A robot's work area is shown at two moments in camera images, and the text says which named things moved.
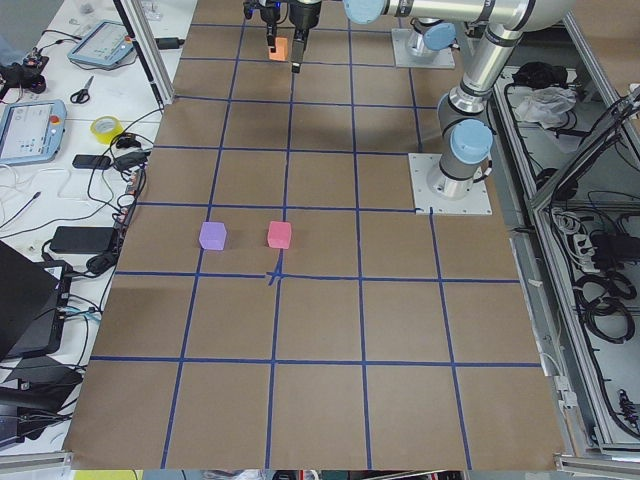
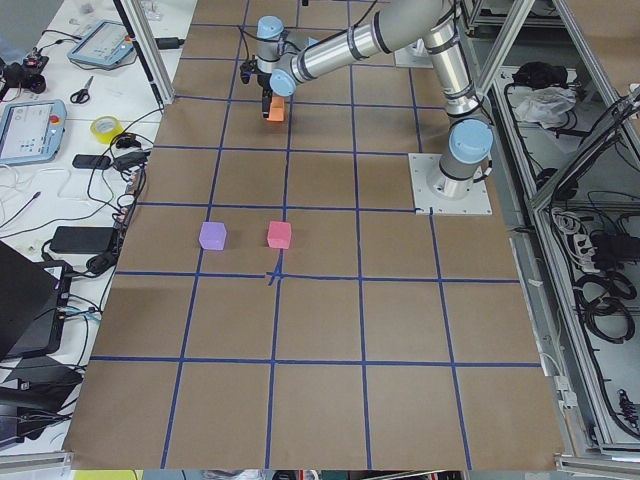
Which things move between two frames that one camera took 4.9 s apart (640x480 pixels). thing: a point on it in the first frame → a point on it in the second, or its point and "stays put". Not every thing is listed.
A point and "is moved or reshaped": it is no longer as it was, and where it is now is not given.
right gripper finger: x=271 y=28 → x=266 y=102
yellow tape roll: x=106 y=128 stays put
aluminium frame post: x=143 y=31 stays put
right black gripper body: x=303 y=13 → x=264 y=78
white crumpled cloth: x=546 y=105 stays put
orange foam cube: x=281 y=50 is moved or reshaped
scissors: x=83 y=96 stays put
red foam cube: x=279 y=234 stays put
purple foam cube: x=213 y=236 stays put
